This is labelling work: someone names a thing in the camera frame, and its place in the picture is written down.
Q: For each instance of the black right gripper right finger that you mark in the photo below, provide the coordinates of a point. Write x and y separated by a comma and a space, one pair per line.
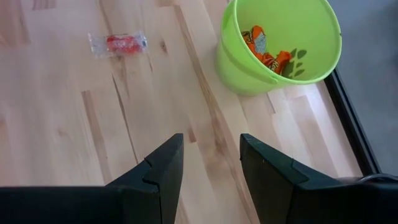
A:
311, 202

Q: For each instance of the red candy in clear wrapper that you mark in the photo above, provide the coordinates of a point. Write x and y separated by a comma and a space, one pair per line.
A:
119, 45

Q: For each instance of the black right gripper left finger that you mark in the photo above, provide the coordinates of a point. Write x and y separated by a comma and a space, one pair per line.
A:
93, 205

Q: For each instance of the green plastic bucket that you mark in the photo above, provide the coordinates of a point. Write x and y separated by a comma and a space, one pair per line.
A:
236, 68

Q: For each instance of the black aluminium table frame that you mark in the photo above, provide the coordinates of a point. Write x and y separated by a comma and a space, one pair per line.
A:
351, 124

